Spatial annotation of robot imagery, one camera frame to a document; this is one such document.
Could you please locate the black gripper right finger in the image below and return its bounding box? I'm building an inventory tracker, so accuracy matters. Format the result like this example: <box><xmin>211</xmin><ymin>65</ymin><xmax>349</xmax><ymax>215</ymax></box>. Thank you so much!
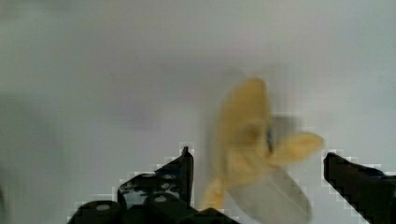
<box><xmin>323</xmin><ymin>152</ymin><xmax>396</xmax><ymax>224</ymax></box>

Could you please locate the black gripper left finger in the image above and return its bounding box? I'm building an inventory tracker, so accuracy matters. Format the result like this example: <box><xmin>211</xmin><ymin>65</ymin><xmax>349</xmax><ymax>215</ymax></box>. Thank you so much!
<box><xmin>67</xmin><ymin>147</ymin><xmax>239</xmax><ymax>224</ymax></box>

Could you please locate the peeled toy banana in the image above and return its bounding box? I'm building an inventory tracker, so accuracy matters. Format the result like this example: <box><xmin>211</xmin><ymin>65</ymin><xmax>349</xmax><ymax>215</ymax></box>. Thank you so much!
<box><xmin>198</xmin><ymin>77</ymin><xmax>324</xmax><ymax>224</ymax></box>

